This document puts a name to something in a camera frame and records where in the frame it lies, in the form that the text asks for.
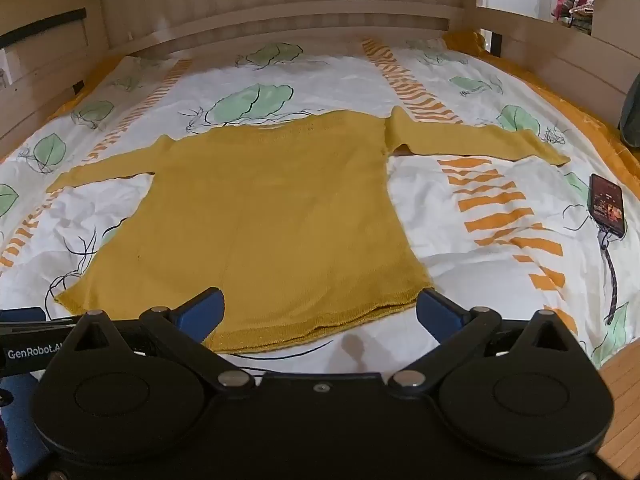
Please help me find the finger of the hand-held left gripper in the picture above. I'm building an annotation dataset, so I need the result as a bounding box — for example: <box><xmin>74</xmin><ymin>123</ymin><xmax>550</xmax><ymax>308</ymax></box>
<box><xmin>0</xmin><ymin>306</ymin><xmax>77</xmax><ymax>334</ymax></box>

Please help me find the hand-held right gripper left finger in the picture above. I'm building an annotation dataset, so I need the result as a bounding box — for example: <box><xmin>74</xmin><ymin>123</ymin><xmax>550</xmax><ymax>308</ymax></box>
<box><xmin>65</xmin><ymin>287</ymin><xmax>257</xmax><ymax>392</ymax></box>

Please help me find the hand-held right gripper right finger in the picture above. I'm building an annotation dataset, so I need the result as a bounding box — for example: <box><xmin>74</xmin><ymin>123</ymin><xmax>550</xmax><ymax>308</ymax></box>
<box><xmin>385</xmin><ymin>287</ymin><xmax>587</xmax><ymax>392</ymax></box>

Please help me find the mustard yellow knit sweater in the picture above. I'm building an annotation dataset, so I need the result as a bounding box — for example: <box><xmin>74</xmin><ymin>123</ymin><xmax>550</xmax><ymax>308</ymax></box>
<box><xmin>46</xmin><ymin>106</ymin><xmax>572</xmax><ymax>353</ymax></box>

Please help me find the pile of colourful clothes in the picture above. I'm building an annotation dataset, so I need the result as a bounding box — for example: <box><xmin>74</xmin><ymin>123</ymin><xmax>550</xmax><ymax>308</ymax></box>
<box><xmin>547</xmin><ymin>0</ymin><xmax>596</xmax><ymax>32</ymax></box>

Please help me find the blue cloth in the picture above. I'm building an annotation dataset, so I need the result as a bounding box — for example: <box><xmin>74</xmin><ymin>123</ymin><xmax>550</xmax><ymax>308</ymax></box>
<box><xmin>0</xmin><ymin>374</ymin><xmax>42</xmax><ymax>463</ymax></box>

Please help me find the black smartphone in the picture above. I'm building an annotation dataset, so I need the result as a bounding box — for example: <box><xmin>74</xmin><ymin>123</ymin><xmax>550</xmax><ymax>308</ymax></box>
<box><xmin>587</xmin><ymin>173</ymin><xmax>629</xmax><ymax>240</ymax></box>

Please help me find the white leaf print bed sheet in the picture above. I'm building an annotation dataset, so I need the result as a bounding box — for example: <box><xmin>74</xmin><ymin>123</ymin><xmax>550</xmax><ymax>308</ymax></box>
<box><xmin>0</xmin><ymin>30</ymin><xmax>640</xmax><ymax>376</ymax></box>

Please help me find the dark grey object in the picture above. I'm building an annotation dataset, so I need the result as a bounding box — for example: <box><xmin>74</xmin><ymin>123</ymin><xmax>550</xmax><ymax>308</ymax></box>
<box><xmin>618</xmin><ymin>72</ymin><xmax>640</xmax><ymax>149</ymax></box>

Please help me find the braided charging cable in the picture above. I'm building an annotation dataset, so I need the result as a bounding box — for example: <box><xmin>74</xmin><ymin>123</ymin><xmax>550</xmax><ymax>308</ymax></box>
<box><xmin>597</xmin><ymin>224</ymin><xmax>622</xmax><ymax>326</ymax></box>

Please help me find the cream wooden bed frame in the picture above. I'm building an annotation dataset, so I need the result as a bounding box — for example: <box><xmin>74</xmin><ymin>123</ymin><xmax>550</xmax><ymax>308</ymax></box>
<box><xmin>0</xmin><ymin>0</ymin><xmax>640</xmax><ymax>161</ymax></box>

